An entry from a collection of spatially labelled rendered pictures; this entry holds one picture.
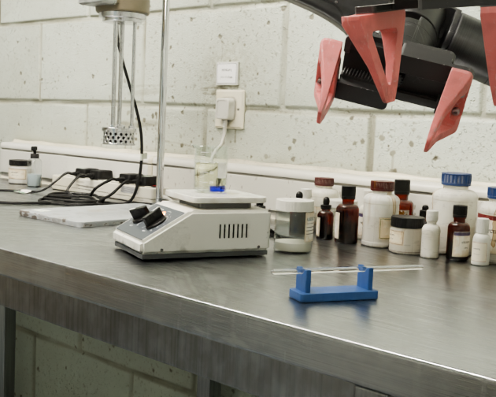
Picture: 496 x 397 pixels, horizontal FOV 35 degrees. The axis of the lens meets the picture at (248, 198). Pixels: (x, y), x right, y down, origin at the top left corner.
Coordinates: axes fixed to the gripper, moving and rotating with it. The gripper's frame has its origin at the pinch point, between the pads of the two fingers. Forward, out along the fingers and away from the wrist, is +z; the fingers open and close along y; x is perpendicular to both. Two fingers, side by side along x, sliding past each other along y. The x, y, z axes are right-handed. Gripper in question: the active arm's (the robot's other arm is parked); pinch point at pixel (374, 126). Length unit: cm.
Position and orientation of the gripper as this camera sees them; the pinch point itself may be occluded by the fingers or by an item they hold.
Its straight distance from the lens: 71.3
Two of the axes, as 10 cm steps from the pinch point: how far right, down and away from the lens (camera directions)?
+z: -3.4, 6.7, -6.6
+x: 0.4, -6.9, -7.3
